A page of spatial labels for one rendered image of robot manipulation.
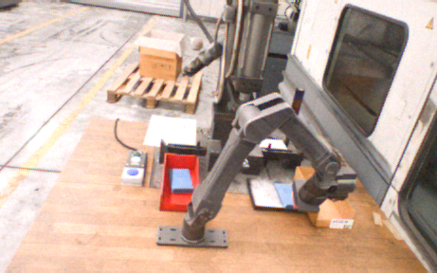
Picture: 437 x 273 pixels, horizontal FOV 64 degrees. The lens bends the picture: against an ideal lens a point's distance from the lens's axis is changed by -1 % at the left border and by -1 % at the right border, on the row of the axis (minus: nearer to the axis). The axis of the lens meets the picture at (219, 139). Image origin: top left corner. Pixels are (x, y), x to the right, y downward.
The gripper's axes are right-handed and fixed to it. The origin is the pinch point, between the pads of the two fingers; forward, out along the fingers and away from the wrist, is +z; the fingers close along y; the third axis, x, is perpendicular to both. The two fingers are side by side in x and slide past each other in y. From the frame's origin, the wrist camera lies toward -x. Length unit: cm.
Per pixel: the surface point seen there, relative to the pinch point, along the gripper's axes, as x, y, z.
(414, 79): -46, 44, -19
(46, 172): 125, 84, 157
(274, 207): 6.3, 0.5, 2.6
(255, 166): 8.6, 19.9, 11.1
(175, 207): 38.3, -1.2, 2.0
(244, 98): 17.0, 35.3, -9.0
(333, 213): -14.5, -0.7, 3.2
